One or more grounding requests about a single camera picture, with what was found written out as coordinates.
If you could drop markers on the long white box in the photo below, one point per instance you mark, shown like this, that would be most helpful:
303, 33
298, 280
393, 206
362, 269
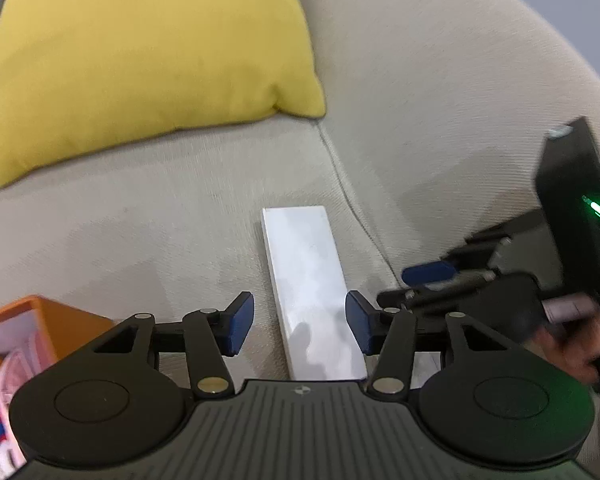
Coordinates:
310, 290

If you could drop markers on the person's right hand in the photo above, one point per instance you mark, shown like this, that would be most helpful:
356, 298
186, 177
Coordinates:
575, 345

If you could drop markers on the orange cardboard box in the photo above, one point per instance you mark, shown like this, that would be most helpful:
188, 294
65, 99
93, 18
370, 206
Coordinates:
70, 325

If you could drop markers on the pink mini backpack pouch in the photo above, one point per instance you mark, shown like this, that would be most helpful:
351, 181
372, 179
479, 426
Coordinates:
25, 375

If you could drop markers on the beige fabric sofa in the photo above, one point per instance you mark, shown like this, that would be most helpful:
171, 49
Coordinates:
430, 85

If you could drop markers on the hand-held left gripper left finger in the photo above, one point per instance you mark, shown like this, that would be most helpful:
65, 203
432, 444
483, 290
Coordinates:
240, 325

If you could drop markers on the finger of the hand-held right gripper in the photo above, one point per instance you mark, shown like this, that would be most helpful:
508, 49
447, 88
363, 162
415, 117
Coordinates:
430, 272
455, 297

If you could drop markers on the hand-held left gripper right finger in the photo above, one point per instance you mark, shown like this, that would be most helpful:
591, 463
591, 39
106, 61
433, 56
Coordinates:
359, 325

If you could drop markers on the yellow pillow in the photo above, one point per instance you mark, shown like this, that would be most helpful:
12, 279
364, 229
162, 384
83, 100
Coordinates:
145, 55

